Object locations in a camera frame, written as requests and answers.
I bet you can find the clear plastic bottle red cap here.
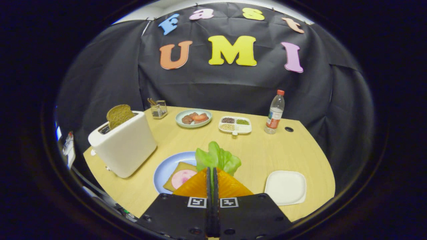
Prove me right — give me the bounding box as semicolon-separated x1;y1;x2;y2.
265;89;285;135

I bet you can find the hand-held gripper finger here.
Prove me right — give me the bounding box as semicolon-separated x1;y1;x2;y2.
213;167;294;240
136;167;214;240

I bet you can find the green lettuce leaf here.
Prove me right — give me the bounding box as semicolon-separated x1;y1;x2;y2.
195;141;242;200

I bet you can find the white divided seasoning dish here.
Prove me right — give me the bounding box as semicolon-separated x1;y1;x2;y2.
219;116;252;136

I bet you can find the tan bread slice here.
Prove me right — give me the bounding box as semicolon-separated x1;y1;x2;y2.
163;162;198;192

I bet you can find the white printed object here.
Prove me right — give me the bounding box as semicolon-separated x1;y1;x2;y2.
62;131;76;169

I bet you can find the blue plate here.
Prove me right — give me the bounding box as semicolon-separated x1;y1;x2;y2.
153;151;200;194

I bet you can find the white toaster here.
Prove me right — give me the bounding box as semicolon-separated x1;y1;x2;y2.
88;111;157;179

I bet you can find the brown toasted bread slice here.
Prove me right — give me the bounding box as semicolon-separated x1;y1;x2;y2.
106;104;135;130

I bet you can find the pale green plate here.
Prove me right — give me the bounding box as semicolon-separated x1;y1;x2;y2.
175;109;212;129

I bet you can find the metal wire utensil basket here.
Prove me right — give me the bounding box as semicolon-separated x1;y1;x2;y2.
147;98;168;119

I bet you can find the white square plate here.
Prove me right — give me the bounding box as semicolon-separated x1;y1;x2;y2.
264;170;307;206

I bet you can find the pink ham slice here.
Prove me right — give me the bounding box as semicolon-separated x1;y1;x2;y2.
171;169;198;190

